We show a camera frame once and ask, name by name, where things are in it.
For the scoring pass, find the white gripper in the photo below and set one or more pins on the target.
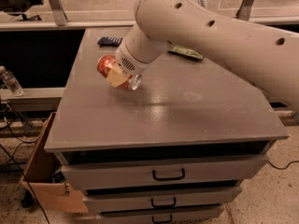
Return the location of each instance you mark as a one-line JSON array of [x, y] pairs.
[[130, 62]]

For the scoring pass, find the red coke can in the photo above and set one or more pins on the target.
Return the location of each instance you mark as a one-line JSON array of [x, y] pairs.
[[106, 61]]

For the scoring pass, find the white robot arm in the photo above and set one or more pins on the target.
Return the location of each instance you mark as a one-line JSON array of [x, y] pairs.
[[264, 56]]

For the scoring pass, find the green jalapeno chip bag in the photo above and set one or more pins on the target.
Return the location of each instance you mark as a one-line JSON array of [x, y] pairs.
[[185, 52]]

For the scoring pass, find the dark blue snack packet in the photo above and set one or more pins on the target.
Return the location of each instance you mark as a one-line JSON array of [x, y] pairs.
[[109, 41]]

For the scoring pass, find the grey top drawer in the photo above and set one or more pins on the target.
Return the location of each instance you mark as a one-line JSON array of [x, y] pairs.
[[114, 175]]

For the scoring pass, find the grey drawer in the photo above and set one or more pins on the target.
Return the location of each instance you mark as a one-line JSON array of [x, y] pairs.
[[158, 199], [161, 216], [114, 175]]

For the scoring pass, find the clear plastic water bottle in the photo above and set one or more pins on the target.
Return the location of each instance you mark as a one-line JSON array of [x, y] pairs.
[[11, 82]]

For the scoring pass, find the brown cardboard box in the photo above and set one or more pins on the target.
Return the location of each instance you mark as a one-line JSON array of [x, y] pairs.
[[39, 170]]

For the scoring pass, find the grey middle drawer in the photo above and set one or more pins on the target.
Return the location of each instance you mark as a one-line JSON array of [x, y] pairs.
[[158, 199]]

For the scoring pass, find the grey bottom drawer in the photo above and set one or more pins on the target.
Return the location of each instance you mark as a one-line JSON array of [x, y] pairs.
[[161, 216]]

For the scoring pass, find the grey metal window frame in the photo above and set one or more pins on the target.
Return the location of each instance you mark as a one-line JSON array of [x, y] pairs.
[[98, 12]]

